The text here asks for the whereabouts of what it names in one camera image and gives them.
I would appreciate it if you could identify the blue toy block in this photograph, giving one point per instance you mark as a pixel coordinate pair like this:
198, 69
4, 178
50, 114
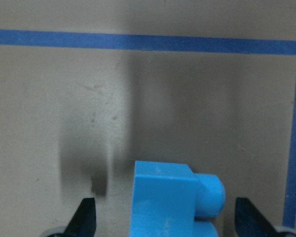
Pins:
170, 200

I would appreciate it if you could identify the brown paper table cover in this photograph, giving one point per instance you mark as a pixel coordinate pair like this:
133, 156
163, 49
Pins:
73, 121

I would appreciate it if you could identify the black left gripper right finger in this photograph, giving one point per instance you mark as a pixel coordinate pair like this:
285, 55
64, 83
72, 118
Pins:
249, 222

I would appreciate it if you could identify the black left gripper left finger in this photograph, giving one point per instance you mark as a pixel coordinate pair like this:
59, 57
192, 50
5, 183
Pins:
83, 222

